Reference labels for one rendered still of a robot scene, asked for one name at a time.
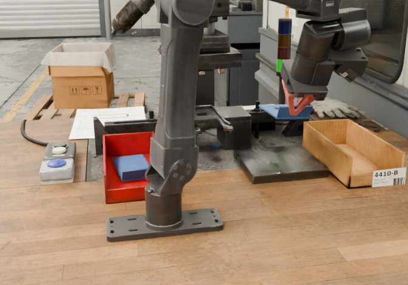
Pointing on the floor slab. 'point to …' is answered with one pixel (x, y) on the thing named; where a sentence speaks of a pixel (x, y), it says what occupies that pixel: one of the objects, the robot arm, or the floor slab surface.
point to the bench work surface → (393, 263)
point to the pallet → (47, 101)
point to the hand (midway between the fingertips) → (294, 110)
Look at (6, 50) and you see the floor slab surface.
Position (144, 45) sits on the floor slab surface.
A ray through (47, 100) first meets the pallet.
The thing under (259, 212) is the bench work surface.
